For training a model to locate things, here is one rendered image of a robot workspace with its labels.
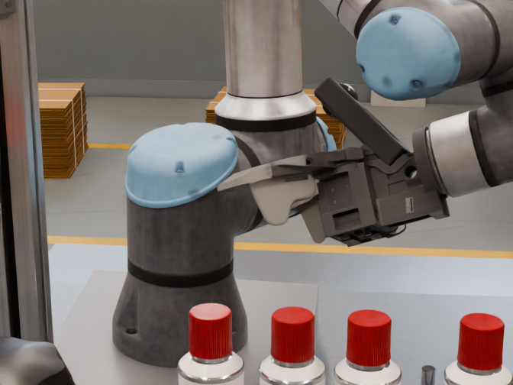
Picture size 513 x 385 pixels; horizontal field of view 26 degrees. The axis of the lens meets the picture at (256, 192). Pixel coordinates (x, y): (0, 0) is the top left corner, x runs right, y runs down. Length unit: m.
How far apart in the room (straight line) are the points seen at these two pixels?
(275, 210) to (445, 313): 0.50
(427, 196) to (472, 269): 0.60
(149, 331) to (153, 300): 0.03
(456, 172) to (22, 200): 0.39
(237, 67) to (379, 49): 0.34
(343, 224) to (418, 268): 0.58
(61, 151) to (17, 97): 3.94
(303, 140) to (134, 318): 0.27
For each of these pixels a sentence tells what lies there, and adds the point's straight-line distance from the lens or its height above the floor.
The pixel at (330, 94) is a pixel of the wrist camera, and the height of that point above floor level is 1.19.
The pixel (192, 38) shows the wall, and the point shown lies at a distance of 6.29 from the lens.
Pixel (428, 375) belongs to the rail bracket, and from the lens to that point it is 0.97.
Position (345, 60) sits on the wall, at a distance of 6.24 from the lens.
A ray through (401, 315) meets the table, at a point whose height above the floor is 0.83.
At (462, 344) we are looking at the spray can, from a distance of 0.85.
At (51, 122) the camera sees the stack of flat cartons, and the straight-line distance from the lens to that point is 4.87.
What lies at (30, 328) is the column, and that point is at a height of 1.01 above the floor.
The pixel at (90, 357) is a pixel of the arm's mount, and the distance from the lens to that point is 1.22.
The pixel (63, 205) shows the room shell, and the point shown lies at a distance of 4.56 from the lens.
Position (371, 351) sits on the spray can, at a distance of 0.84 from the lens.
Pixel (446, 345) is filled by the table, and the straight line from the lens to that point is 1.41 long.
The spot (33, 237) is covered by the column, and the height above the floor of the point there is 1.09.
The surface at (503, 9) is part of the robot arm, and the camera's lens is 1.00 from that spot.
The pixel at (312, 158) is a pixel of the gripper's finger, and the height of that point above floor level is 1.14.
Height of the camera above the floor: 1.43
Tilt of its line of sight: 18 degrees down
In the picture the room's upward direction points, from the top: straight up
